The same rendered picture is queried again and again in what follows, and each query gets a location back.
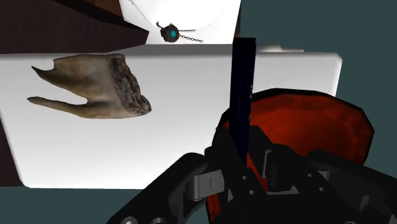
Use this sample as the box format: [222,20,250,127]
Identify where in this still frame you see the red bowl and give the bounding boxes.
[205,88,375,224]

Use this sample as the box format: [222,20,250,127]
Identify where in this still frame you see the brown tooth-shaped figure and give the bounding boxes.
[27,53,153,120]

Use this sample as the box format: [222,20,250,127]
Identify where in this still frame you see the white table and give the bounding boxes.
[0,43,344,190]

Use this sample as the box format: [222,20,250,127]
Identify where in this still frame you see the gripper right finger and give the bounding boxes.
[247,125,397,218]

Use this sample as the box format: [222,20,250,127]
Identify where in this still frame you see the dark blue slab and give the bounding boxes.
[228,37,257,166]

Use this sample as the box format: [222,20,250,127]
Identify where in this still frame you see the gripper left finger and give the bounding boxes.
[106,123,265,224]

